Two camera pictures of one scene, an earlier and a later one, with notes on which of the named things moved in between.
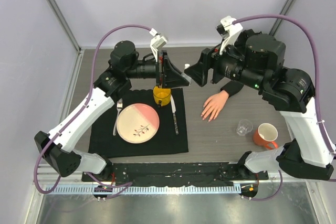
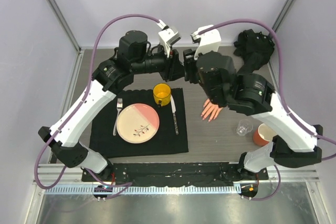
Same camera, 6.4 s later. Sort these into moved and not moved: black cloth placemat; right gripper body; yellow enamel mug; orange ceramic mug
Moved: right gripper body
Not moved: yellow enamel mug; black cloth placemat; orange ceramic mug
